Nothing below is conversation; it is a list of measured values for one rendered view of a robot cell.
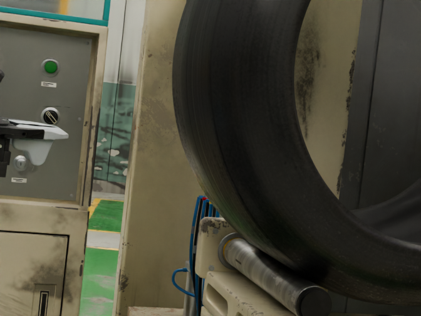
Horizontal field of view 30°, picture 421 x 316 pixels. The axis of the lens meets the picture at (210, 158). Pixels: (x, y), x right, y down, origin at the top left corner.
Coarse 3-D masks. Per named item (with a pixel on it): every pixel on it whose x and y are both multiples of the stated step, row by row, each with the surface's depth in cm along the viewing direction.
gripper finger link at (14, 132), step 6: (0, 126) 115; (6, 126) 116; (12, 126) 116; (0, 132) 114; (6, 132) 115; (12, 132) 115; (18, 132) 115; (24, 132) 116; (30, 132) 117; (36, 132) 118; (42, 132) 118; (12, 138) 115; (18, 138) 116; (30, 138) 118; (36, 138) 118; (42, 138) 119
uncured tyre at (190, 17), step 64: (192, 0) 107; (256, 0) 90; (192, 64) 99; (256, 64) 90; (192, 128) 102; (256, 128) 90; (256, 192) 93; (320, 192) 92; (320, 256) 95; (384, 256) 95
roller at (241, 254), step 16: (240, 240) 125; (224, 256) 126; (240, 256) 118; (256, 256) 113; (256, 272) 110; (272, 272) 105; (288, 272) 102; (272, 288) 103; (288, 288) 98; (304, 288) 95; (320, 288) 95; (288, 304) 97; (304, 304) 94; (320, 304) 94
